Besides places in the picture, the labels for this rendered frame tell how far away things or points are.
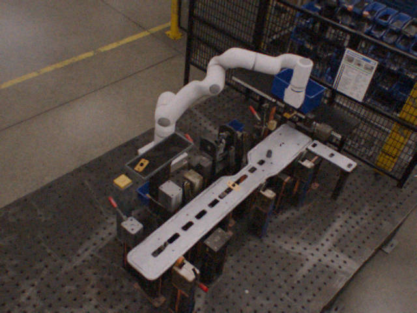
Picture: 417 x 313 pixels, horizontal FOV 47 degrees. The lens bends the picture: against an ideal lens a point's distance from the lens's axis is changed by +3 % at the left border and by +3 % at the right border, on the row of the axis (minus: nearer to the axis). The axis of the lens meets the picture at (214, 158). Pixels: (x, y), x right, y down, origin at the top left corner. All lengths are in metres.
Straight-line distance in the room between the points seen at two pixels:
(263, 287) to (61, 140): 2.40
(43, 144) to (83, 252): 1.80
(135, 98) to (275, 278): 2.67
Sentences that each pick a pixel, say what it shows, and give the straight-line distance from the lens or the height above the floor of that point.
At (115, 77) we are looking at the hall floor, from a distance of 4.98.
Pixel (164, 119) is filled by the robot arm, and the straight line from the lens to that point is 2.66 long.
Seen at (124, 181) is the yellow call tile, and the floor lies 1.16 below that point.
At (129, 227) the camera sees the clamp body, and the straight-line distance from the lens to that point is 2.26.
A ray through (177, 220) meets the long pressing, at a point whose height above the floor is 1.00.
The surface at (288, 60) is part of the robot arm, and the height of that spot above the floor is 1.54.
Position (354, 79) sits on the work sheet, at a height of 1.28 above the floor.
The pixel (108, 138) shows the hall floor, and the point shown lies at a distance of 4.27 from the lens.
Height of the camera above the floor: 2.86
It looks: 44 degrees down
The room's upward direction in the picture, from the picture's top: 9 degrees clockwise
